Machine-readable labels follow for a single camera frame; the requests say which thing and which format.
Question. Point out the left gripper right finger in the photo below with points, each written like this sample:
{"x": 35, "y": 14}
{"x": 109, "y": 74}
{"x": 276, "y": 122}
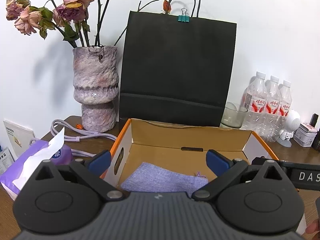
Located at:
{"x": 228, "y": 172}

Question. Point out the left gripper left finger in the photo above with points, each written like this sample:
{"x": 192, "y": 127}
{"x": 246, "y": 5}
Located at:
{"x": 89, "y": 172}

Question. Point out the person's right hand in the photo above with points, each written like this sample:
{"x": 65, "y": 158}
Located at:
{"x": 314, "y": 226}

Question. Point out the orange cardboard box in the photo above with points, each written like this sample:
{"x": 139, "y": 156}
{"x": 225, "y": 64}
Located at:
{"x": 177, "y": 148}

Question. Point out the glass jar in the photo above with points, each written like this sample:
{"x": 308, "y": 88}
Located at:
{"x": 233, "y": 116}

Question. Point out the purple fabric pouch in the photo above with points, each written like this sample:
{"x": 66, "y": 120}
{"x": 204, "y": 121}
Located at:
{"x": 151, "y": 178}

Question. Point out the purple tissue pack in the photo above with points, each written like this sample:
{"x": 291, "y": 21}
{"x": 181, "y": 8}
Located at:
{"x": 16, "y": 176}

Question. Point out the small white tin box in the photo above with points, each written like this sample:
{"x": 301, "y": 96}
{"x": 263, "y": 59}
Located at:
{"x": 304, "y": 135}

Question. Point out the black object far right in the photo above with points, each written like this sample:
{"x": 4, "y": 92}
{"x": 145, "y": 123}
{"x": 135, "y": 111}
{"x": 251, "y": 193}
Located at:
{"x": 316, "y": 141}

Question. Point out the white robot figurine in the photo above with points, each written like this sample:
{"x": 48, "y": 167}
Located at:
{"x": 291, "y": 124}

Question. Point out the left water bottle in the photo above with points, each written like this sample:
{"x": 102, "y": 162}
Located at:
{"x": 255, "y": 101}

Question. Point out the water bottle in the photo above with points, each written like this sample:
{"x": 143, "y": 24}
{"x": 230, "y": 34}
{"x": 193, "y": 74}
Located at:
{"x": 255, "y": 101}
{"x": 284, "y": 107}
{"x": 271, "y": 108}

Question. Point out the white booklet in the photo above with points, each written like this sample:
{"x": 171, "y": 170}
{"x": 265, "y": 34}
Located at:
{"x": 19, "y": 137}

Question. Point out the right water bottle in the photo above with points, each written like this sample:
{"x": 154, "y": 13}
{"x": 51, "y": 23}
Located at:
{"x": 284, "y": 107}

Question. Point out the middle water bottle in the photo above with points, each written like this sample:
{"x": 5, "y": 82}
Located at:
{"x": 271, "y": 108}

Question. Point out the pink textured vase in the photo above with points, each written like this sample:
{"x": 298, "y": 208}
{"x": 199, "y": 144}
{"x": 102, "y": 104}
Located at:
{"x": 96, "y": 85}

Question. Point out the black paper bag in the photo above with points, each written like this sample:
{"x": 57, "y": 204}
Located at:
{"x": 176, "y": 72}

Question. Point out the teal binder clip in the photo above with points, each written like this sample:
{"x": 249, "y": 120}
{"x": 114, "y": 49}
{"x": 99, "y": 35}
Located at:
{"x": 184, "y": 16}

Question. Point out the dried rose bouquet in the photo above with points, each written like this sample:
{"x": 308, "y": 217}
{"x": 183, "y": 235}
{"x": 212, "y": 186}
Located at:
{"x": 69, "y": 18}

